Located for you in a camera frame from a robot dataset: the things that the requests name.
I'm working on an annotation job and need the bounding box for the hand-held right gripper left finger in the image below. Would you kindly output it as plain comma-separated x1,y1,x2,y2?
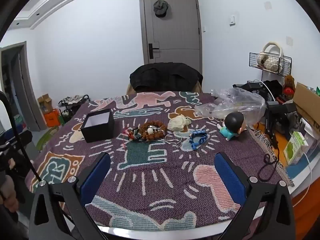
29,152,112,240

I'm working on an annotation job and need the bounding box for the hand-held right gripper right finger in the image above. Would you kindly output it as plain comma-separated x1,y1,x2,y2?
214,152,297,240

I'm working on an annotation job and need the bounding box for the black jewelry box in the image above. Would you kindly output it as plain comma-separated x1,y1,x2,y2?
80,109,116,143

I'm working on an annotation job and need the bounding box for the blue bracelet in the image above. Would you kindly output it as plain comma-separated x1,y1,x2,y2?
188,129,208,151

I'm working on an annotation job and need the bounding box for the dark bead bracelet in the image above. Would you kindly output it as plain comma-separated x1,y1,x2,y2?
122,127,145,143

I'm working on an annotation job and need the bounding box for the cream scrunchie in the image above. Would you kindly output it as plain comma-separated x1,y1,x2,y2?
167,115,191,132

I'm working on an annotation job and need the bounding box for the brown bead bracelet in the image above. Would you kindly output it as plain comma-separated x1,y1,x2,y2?
139,121,167,139

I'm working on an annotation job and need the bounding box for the person's left hand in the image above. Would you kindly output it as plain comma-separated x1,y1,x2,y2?
0,175,20,213

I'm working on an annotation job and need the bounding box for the black-haired cartoon figurine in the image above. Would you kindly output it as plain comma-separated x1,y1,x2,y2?
216,112,248,142

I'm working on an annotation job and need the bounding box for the purple printed blanket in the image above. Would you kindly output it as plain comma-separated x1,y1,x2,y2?
30,90,295,230

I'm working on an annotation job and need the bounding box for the orange box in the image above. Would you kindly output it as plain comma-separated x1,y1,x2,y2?
44,109,60,127

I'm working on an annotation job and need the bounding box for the green drink carton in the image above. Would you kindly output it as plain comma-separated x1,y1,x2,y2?
283,131,309,165

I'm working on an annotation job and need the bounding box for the small cardboard box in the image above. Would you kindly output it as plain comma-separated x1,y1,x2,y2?
37,94,53,113

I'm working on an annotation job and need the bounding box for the clear plastic bag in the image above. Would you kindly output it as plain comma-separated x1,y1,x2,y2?
194,88,266,125

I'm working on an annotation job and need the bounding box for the black shoe rack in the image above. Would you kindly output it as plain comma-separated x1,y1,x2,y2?
58,94,90,125

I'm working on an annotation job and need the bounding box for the black desktop device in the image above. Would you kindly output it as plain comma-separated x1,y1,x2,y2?
265,101,298,140

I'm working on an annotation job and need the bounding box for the black machine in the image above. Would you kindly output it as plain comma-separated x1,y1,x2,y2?
232,80,283,100

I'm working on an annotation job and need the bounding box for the brown plush toy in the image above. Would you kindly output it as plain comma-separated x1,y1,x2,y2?
282,74,296,95

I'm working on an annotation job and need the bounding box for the black jacket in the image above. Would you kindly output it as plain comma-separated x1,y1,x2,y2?
129,62,203,93

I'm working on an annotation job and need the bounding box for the cream handbag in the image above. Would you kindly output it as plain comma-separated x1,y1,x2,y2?
257,42,284,73

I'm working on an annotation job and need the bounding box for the grey door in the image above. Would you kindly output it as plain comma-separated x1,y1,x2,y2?
139,0,202,73

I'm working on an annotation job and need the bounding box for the grey cap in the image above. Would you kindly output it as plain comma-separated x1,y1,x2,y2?
153,0,172,18

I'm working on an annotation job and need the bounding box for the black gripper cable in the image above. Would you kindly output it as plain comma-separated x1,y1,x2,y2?
0,90,43,183

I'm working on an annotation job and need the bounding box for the white cable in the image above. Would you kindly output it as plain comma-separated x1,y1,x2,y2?
291,119,315,208

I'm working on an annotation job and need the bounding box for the black wire basket rack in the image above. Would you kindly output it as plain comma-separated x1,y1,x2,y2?
249,52,292,77

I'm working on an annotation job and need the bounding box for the black door handle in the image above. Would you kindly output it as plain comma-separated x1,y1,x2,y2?
148,43,160,58

